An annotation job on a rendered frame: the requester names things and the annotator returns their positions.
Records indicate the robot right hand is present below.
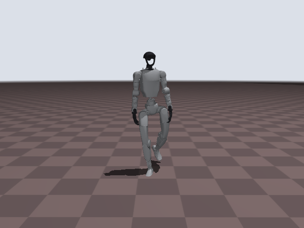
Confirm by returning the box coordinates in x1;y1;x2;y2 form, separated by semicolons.
132;109;139;125

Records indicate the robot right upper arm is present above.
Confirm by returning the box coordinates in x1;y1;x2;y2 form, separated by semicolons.
133;71;142;96

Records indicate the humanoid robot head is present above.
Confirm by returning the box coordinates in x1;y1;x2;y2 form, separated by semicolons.
143;52;156;70

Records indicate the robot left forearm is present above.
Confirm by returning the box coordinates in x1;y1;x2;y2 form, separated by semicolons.
164;92;172;108

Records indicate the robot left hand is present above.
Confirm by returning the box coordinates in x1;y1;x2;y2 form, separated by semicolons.
167;105;173;123

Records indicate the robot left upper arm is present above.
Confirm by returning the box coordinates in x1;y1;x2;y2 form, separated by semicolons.
159;71;170;94

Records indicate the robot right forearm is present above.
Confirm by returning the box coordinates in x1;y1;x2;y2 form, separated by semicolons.
131;92;138;112

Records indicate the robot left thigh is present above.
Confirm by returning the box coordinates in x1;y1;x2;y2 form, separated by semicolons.
158;106;169;140

